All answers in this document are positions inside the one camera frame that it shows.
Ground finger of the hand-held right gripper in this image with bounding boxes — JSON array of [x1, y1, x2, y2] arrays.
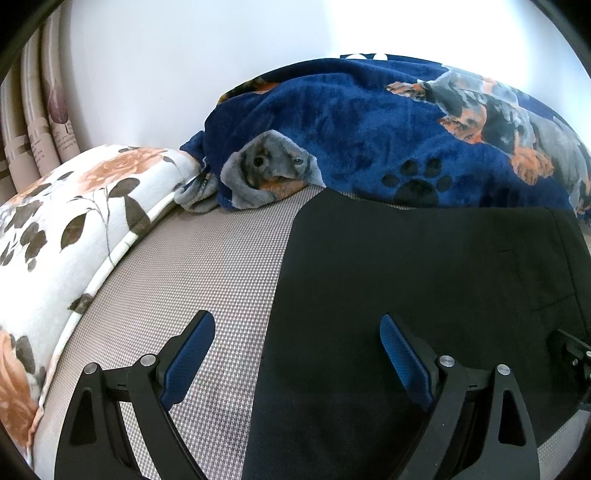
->
[[547, 329, 591, 408]]

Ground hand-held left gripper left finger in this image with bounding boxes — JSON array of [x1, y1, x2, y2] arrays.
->
[[54, 310, 216, 480]]

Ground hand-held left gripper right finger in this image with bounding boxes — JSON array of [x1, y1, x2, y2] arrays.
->
[[379, 314, 542, 480]]

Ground black pants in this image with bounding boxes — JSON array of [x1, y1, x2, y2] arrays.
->
[[242, 188, 591, 480]]

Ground beige woven bed mat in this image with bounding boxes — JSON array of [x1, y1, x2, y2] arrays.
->
[[32, 187, 591, 480]]

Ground white floral pillow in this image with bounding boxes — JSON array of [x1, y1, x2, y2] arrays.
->
[[0, 144, 200, 468]]

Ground blue dog print blanket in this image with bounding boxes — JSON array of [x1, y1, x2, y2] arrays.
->
[[174, 52, 591, 217]]

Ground beige striped curtain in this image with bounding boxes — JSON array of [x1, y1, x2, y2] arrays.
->
[[0, 9, 82, 205]]

